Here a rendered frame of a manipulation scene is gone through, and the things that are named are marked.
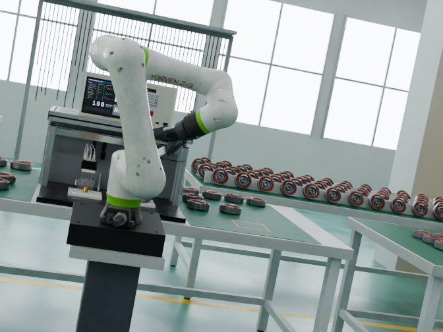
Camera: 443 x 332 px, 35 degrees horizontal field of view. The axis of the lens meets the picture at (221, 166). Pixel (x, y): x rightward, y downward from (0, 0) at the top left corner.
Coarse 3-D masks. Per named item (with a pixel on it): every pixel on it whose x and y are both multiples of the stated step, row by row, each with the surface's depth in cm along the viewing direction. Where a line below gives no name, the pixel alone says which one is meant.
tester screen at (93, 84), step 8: (88, 80) 329; (96, 80) 330; (88, 88) 329; (96, 88) 330; (104, 88) 331; (112, 88) 331; (88, 96) 330; (96, 96) 331; (104, 96) 331; (112, 96) 332; (88, 104) 330; (112, 104) 332; (96, 112) 332; (112, 112) 333
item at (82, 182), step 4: (80, 180) 334; (84, 180) 334; (88, 180) 334; (92, 180) 335; (80, 184) 334; (84, 184) 334; (88, 184) 334; (92, 184) 335; (80, 188) 334; (88, 188) 335; (92, 188) 335
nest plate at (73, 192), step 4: (72, 188) 326; (76, 188) 328; (68, 192) 314; (72, 192) 316; (76, 192) 318; (80, 192) 320; (84, 192) 322; (88, 192) 324; (92, 192) 326; (96, 192) 328; (100, 192) 330; (80, 196) 315; (84, 196) 315; (88, 196) 316; (92, 196) 316; (96, 196) 317; (100, 196) 319
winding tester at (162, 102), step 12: (84, 84) 329; (156, 84) 335; (84, 96) 330; (156, 96) 336; (168, 96) 337; (156, 108) 337; (168, 108) 338; (120, 120) 334; (156, 120) 337; (168, 120) 338
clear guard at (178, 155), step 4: (156, 140) 330; (164, 140) 338; (160, 144) 316; (164, 144) 316; (180, 148) 317; (176, 152) 315; (180, 152) 316; (160, 156) 312; (164, 156) 312; (168, 156) 313; (172, 156) 314; (176, 156) 314; (180, 156) 315; (172, 160) 313; (176, 160) 313; (180, 160) 313
